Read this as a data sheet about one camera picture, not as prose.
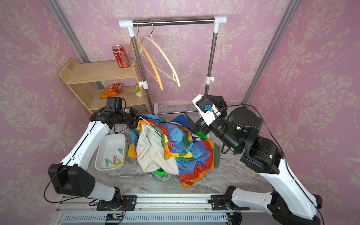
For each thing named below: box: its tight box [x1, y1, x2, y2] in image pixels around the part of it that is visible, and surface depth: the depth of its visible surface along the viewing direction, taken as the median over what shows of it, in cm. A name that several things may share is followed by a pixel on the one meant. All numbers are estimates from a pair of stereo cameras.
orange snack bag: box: [100, 82, 122, 100], surface depth 97 cm
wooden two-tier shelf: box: [58, 58, 150, 115], surface depth 86 cm
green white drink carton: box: [135, 84, 143, 98], surface depth 96 cm
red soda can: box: [112, 44, 131, 69], surface depth 77 cm
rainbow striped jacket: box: [127, 114, 221, 189], surface depth 76 cm
